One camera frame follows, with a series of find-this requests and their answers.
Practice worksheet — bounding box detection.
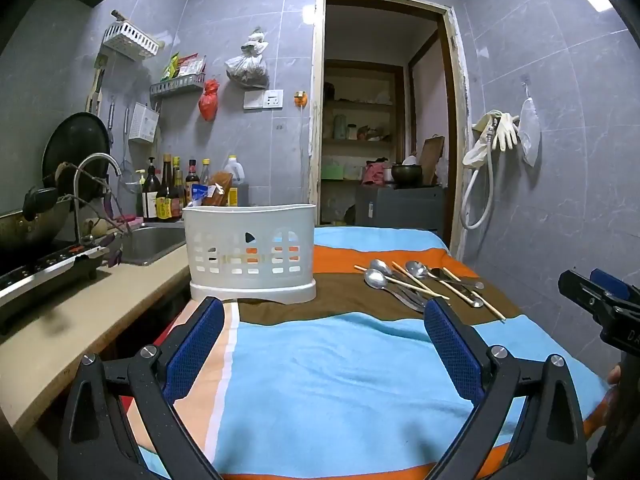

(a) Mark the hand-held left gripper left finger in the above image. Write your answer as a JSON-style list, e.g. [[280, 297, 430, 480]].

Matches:
[[57, 296, 226, 480]]

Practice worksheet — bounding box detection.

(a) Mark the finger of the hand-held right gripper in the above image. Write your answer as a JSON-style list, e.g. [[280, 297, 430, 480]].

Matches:
[[557, 269, 608, 318], [589, 267, 640, 311]]

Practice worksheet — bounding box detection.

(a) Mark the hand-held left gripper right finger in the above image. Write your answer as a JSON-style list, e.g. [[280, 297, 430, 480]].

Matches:
[[424, 297, 588, 480]]

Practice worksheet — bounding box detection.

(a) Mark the ornate handle steel fork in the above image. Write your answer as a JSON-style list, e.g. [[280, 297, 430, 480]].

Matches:
[[387, 285, 431, 313]]

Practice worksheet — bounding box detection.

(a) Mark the brass coloured spoon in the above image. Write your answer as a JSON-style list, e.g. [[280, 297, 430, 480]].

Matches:
[[429, 267, 486, 291]]

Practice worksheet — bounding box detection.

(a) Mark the white plastic utensil basket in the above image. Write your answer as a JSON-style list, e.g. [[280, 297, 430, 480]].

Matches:
[[182, 203, 318, 305]]

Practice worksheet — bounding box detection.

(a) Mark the striped blanket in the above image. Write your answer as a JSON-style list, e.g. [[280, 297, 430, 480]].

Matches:
[[127, 226, 611, 480]]

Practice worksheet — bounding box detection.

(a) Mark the grey cabinet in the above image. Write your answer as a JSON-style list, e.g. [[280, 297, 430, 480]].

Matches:
[[355, 185, 446, 233]]

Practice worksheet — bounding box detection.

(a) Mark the yellow label sauce bottle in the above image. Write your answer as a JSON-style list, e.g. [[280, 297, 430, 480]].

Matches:
[[170, 156, 185, 218]]

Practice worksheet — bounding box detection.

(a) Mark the dark bottle with pump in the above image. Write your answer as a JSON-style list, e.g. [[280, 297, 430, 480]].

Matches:
[[137, 157, 161, 221]]

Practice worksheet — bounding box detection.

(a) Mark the tall dark sauce bottle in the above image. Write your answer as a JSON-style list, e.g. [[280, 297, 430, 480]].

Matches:
[[156, 154, 173, 221]]

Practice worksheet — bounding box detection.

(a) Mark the blue white packet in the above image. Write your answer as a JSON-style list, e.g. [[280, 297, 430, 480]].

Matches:
[[191, 184, 223, 207]]

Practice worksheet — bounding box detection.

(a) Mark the brown food bag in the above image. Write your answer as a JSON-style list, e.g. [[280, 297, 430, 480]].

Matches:
[[209, 172, 234, 207]]

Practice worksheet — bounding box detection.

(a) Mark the black cooktop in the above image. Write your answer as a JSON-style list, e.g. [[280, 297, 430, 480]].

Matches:
[[0, 240, 113, 336]]

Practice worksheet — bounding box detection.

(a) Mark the clear hanging plastic bag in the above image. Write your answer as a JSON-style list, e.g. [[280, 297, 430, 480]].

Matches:
[[517, 77, 542, 167]]

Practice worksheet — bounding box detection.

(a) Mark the cream rubber glove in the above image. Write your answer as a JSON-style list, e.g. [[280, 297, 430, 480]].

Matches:
[[462, 110, 496, 168], [492, 112, 521, 152]]

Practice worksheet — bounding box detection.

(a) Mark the red cap sauce bottle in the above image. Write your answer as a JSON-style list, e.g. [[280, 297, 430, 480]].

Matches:
[[185, 159, 201, 206]]

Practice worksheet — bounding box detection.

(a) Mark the dark metal pot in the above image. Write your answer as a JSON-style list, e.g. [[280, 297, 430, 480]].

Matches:
[[391, 162, 423, 187]]

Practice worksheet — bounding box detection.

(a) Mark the wooden cutting board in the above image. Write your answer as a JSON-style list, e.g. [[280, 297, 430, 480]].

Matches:
[[419, 135, 446, 186]]

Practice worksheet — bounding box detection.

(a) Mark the pink cloth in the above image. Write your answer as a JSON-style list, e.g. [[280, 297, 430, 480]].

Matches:
[[361, 160, 393, 186]]

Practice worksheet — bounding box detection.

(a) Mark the curved steel faucet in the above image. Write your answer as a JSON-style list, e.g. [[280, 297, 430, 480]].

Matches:
[[72, 153, 123, 241]]

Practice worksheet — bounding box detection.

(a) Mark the white hanging holder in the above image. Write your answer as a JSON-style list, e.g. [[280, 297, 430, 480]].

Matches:
[[127, 102, 161, 143]]

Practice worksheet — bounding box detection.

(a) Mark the black round pan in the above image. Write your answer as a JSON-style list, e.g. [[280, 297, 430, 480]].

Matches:
[[41, 112, 112, 201]]

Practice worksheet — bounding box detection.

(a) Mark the red plastic bag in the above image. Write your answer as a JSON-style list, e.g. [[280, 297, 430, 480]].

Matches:
[[198, 79, 221, 122]]

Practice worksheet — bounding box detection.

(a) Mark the wooden shelf unit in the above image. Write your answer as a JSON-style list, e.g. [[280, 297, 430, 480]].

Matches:
[[322, 60, 406, 183]]

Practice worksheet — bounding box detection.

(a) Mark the wooden spatula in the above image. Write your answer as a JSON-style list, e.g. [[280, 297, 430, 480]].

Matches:
[[85, 55, 108, 113]]

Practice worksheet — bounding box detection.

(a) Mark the clear knotted plastic bag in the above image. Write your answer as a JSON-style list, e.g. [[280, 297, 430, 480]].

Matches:
[[225, 27, 271, 90]]

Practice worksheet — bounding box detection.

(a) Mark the white hose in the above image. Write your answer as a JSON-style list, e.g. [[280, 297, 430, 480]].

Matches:
[[460, 125, 497, 231]]

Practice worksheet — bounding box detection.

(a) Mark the hanging wire strainer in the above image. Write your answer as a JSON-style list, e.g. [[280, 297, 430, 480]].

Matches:
[[120, 107, 139, 195]]

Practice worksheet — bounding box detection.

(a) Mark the dark wok with handle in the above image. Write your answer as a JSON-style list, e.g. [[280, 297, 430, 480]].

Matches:
[[0, 187, 73, 256]]

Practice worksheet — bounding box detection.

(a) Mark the white wall socket panel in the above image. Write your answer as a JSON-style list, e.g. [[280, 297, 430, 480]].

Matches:
[[243, 89, 284, 110]]

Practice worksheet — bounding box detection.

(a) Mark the grey metal wall rack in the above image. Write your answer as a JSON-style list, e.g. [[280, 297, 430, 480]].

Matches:
[[150, 74, 207, 100]]

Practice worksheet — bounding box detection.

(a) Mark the wooden door frame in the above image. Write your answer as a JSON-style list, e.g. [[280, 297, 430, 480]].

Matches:
[[307, 0, 468, 261]]

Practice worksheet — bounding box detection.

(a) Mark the white slotted wall basket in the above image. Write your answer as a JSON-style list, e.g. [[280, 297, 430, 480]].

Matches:
[[102, 20, 161, 58]]

